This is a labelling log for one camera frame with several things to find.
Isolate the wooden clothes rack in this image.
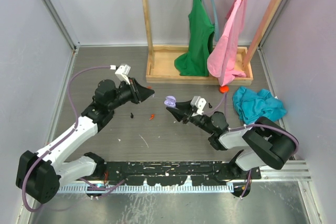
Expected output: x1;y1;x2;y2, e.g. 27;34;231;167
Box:
142;0;287;86

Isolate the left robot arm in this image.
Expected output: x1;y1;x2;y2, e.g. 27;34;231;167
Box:
16;78;155;204

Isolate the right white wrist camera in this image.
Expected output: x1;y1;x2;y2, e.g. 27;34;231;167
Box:
190;96;206;115

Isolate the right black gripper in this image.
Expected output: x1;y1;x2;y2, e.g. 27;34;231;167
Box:
166;99;214;134

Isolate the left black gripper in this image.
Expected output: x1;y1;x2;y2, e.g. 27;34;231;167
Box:
108;77;154;111

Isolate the green shirt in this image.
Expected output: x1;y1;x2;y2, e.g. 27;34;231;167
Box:
174;0;215;77

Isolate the pink shirt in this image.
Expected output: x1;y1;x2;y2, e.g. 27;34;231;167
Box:
207;0;248;86

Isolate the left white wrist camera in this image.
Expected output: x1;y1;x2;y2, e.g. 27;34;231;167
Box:
115;65;131;85

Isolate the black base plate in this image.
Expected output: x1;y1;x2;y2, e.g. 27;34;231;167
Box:
106;161;261;186

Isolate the teal cloth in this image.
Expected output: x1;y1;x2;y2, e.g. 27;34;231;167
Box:
232;87;287;124

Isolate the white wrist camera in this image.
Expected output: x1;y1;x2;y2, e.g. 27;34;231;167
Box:
115;65;131;85
190;96;206;115

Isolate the white slotted cable duct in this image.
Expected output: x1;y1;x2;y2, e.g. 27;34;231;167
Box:
58;180;234;194

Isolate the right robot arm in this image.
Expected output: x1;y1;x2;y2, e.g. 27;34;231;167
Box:
166;97;299;179

